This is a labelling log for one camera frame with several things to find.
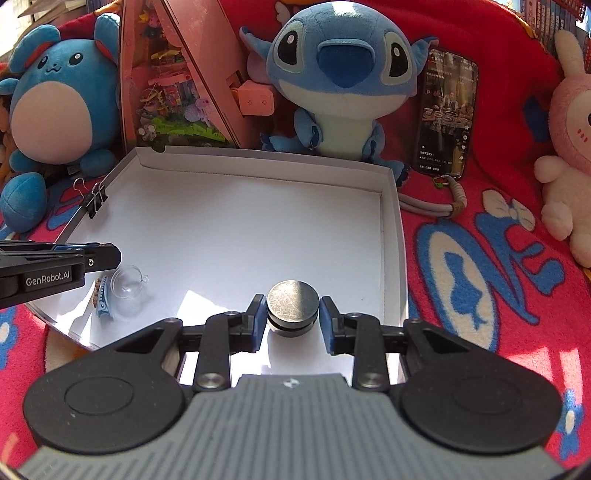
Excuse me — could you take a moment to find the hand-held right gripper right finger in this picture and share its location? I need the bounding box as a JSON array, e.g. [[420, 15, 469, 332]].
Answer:
[[320, 296, 492, 394]]

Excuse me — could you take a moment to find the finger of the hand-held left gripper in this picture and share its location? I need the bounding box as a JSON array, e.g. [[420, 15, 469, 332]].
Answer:
[[0, 240, 101, 254], [82, 244, 122, 283]]

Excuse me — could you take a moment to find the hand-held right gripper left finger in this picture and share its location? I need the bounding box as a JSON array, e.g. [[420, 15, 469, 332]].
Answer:
[[92, 294, 268, 394]]

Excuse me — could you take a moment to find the clear plastic half sphere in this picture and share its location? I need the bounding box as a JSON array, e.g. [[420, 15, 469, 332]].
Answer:
[[110, 264, 150, 302]]

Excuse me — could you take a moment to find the blue hair clip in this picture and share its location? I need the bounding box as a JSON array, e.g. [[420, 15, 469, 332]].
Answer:
[[92, 275, 114, 320]]

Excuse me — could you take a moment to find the black round cap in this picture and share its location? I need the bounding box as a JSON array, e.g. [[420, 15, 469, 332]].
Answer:
[[267, 279, 321, 325]]

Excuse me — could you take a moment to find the white cardboard box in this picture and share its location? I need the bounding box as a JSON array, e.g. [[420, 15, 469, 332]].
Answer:
[[25, 146, 408, 385]]

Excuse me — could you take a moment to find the black binder clip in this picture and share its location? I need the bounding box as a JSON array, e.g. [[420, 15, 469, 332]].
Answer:
[[73, 178, 108, 219]]

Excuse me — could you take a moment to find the round blue mouse plush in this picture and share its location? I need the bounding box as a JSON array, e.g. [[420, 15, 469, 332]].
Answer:
[[0, 13, 122, 234]]

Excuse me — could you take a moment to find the pink triangular toy house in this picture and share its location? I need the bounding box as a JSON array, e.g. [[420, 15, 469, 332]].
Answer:
[[119, 0, 260, 154]]

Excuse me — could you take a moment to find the small pink box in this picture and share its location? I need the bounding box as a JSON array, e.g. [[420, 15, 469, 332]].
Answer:
[[230, 79, 277, 117]]

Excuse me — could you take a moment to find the black smartphone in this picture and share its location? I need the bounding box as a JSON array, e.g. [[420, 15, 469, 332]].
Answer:
[[412, 47, 480, 181]]

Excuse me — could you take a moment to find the blue alien plush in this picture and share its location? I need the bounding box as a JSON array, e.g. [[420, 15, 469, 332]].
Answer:
[[239, 0, 438, 186]]

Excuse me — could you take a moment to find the pink rabbit plush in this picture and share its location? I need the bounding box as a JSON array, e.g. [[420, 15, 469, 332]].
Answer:
[[534, 30, 591, 269]]

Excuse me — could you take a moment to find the row of books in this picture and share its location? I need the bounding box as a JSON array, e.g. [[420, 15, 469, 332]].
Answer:
[[521, 0, 591, 47]]

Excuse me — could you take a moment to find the grey phone strap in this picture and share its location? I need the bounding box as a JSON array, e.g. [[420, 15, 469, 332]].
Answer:
[[397, 176, 465, 219]]

